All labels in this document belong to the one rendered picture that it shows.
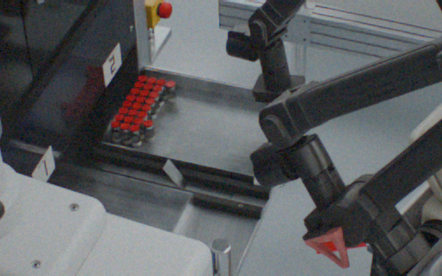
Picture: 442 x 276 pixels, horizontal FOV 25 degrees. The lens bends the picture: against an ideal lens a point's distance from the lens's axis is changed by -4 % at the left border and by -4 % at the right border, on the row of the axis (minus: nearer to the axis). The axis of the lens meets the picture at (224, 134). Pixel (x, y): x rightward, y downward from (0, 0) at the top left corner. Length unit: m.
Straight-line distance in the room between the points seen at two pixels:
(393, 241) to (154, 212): 0.67
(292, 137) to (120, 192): 0.65
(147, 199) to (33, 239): 1.02
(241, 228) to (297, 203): 1.27
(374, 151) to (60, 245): 2.47
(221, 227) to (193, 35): 1.99
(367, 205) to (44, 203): 0.56
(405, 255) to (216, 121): 0.83
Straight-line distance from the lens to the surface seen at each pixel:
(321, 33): 3.19
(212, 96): 2.35
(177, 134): 2.27
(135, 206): 2.12
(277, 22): 2.07
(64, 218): 1.15
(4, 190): 1.13
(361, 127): 3.59
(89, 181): 2.18
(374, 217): 1.55
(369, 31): 3.13
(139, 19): 2.35
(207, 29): 4.02
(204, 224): 2.08
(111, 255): 1.15
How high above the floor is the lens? 2.41
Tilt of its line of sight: 43 degrees down
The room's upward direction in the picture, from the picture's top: 2 degrees counter-clockwise
